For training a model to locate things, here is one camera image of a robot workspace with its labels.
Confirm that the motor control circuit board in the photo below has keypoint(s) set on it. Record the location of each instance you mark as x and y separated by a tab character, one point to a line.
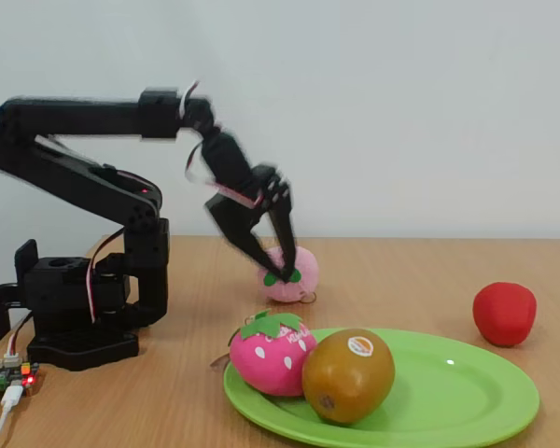
0	375

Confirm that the brown toy kiwi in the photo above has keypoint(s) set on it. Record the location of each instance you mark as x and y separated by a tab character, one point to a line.
347	378

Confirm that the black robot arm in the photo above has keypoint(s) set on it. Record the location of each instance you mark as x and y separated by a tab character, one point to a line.
74	116

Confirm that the pink plush strawberry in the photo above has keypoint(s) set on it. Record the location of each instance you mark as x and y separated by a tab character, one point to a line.
266	364

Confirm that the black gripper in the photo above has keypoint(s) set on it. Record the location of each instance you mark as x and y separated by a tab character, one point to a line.
253	192

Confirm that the green oval plastic plate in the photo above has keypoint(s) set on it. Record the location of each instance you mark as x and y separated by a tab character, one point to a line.
448	396

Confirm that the pale pink plush peach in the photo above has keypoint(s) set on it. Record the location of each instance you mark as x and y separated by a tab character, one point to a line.
305	270

